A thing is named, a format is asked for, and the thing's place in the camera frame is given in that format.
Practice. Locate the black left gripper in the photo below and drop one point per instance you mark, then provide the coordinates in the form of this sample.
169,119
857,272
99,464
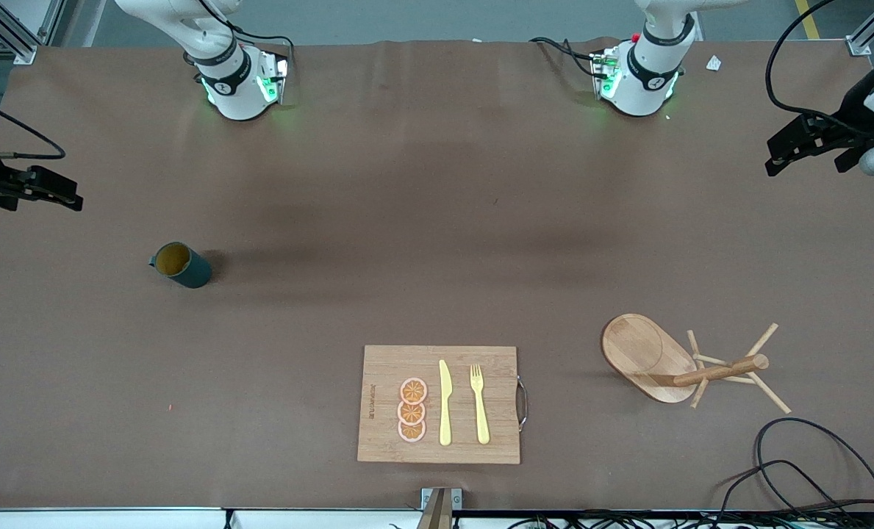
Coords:
853,115

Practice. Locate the dark green cup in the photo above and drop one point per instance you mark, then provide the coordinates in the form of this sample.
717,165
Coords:
187,272

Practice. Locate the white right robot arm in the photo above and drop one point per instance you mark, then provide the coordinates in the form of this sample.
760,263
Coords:
238,95

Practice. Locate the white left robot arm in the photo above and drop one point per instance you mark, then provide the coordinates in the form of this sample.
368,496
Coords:
646,81

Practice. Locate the white paper scrap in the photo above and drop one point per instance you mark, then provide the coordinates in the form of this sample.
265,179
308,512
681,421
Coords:
714,63

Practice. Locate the wooden mug tree rack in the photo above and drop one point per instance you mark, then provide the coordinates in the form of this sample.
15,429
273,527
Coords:
642,353

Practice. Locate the wooden cutting board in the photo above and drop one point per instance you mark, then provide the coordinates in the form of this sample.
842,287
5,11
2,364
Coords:
385,367

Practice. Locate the orange slice toy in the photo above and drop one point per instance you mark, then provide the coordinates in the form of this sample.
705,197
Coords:
412,432
413,391
412,413

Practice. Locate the yellow plastic fork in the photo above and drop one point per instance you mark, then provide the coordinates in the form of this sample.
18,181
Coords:
481,419

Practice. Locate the yellow plastic knife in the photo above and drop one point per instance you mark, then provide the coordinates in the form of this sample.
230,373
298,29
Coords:
445,411

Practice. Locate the metal table edge bracket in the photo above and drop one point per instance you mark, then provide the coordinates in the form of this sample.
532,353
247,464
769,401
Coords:
440,507

